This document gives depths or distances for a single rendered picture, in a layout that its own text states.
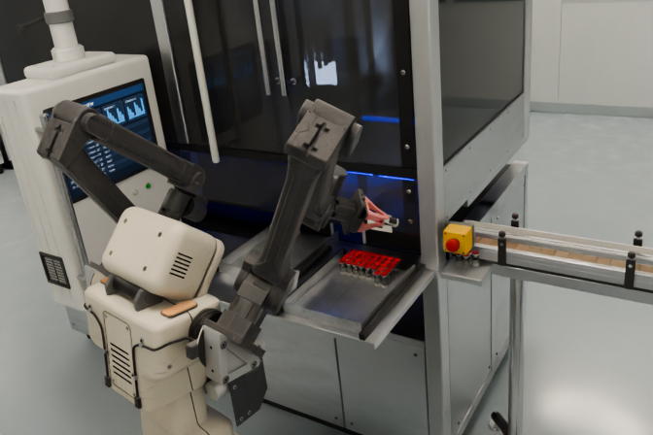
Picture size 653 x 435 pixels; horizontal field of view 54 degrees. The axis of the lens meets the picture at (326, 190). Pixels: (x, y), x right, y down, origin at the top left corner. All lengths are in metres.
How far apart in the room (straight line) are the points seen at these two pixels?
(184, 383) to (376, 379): 1.09
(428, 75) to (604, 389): 1.72
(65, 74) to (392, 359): 1.41
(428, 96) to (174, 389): 1.00
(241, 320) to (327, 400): 1.39
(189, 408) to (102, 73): 1.15
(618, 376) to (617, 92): 3.80
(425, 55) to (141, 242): 0.90
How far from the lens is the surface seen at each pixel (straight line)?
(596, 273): 1.99
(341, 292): 1.94
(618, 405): 2.97
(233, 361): 1.28
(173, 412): 1.49
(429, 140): 1.85
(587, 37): 6.41
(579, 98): 6.55
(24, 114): 2.06
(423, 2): 1.76
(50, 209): 2.15
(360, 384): 2.46
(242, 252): 2.23
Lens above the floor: 1.90
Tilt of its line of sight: 23 degrees down
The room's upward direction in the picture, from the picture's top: 6 degrees counter-clockwise
